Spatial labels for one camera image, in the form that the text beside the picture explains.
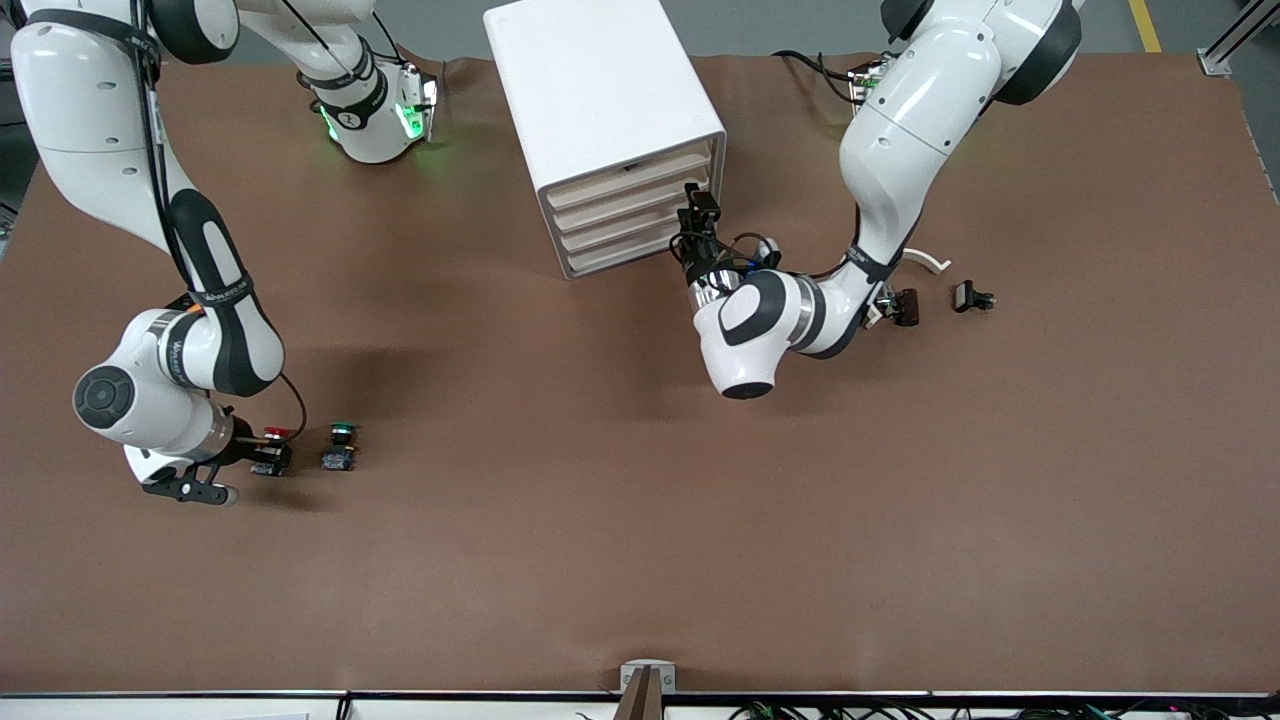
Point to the green push button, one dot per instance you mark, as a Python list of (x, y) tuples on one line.
[(340, 460)]

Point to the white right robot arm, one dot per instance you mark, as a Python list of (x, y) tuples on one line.
[(90, 90)]

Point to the red push button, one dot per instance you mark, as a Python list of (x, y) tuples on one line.
[(277, 433)]

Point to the white table edge rail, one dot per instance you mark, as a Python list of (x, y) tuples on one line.
[(150, 708)]

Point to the grey metal edge bracket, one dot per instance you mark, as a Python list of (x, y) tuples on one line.
[(628, 676)]

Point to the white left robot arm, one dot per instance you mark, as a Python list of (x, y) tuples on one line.
[(900, 110)]

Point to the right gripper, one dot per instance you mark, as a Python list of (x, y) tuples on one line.
[(243, 451)]

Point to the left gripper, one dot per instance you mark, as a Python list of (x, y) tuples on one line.
[(697, 264)]

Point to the aluminium frame profile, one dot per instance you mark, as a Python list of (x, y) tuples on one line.
[(1215, 63)]

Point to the small black clip part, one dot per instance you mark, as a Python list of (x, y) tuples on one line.
[(965, 296)]

